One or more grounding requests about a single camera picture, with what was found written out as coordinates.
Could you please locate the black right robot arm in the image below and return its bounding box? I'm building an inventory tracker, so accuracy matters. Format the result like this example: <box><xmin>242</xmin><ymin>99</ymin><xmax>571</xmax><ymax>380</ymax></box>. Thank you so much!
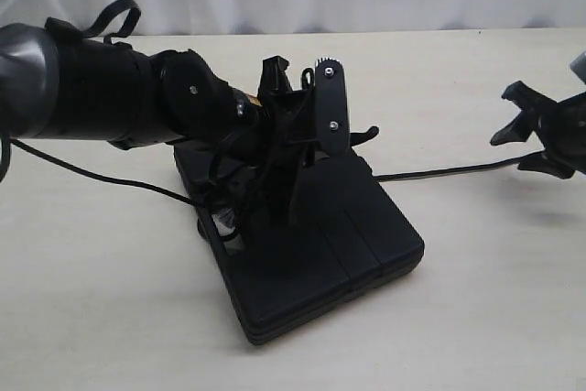
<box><xmin>490</xmin><ymin>81</ymin><xmax>585</xmax><ymax>179</ymax></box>

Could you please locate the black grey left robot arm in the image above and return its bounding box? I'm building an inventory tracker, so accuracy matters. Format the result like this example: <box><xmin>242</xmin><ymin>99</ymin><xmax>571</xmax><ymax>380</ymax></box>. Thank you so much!
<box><xmin>1</xmin><ymin>19</ymin><xmax>378</xmax><ymax>230</ymax></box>

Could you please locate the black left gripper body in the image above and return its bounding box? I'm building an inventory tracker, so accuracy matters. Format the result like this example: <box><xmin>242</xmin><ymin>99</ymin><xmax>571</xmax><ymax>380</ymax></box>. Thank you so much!
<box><xmin>248</xmin><ymin>56</ymin><xmax>317</xmax><ymax>169</ymax></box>

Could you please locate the black plastic carrying case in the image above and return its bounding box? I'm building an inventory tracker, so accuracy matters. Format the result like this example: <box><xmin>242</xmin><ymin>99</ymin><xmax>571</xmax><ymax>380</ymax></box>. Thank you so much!
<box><xmin>174</xmin><ymin>148</ymin><xmax>425</xmax><ymax>345</ymax></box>

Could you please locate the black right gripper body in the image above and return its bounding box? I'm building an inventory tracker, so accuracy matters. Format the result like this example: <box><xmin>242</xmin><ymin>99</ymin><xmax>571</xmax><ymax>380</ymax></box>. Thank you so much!
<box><xmin>536</xmin><ymin>95</ymin><xmax>585</xmax><ymax>167</ymax></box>

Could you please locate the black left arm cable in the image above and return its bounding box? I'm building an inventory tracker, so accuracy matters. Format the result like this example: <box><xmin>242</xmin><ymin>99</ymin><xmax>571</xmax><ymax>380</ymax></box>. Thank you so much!
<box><xmin>0</xmin><ymin>0</ymin><xmax>276</xmax><ymax>245</ymax></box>

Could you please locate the black braided rope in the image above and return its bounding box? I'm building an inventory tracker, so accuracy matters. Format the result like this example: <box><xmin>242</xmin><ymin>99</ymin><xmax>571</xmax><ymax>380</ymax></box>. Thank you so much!
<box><xmin>196</xmin><ymin>152</ymin><xmax>550</xmax><ymax>273</ymax></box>

